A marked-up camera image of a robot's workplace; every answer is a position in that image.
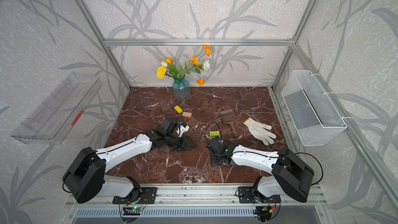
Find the yellow block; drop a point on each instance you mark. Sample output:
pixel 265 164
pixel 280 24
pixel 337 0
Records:
pixel 178 109

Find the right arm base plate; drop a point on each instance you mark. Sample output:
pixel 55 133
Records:
pixel 247 195

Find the white wire mesh basket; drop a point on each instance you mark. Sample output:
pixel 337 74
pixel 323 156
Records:
pixel 315 117

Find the right circuit board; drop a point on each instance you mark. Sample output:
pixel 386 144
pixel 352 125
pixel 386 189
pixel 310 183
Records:
pixel 263 211

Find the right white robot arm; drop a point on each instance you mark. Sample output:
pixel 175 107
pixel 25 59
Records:
pixel 289 174

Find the left circuit board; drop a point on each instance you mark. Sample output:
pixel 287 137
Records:
pixel 133 210

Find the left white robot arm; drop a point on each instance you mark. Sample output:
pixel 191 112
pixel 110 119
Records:
pixel 86 177

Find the circuit board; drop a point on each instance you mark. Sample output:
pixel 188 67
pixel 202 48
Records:
pixel 263 211
pixel 133 210

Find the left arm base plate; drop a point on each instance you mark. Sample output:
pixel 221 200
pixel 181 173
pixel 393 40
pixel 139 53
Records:
pixel 144 195

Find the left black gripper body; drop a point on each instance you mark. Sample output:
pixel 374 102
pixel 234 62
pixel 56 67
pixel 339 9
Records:
pixel 175 142

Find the blue glass vase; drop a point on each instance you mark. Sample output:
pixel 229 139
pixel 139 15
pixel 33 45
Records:
pixel 181 89

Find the clear plastic wall shelf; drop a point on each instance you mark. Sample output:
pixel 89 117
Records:
pixel 52 121

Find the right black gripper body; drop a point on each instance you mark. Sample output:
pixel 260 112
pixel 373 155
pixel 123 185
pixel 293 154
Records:
pixel 215 160

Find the white glove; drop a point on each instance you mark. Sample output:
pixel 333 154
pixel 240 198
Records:
pixel 260 131

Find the light green block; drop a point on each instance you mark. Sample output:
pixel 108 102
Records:
pixel 214 133

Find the artificial flower bouquet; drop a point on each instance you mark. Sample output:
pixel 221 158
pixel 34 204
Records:
pixel 179 71

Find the tan wooden block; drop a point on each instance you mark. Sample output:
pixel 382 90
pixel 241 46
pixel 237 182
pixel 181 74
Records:
pixel 187 114

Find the brown slotted wooden tray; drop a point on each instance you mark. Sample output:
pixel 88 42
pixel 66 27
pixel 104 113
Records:
pixel 229 117

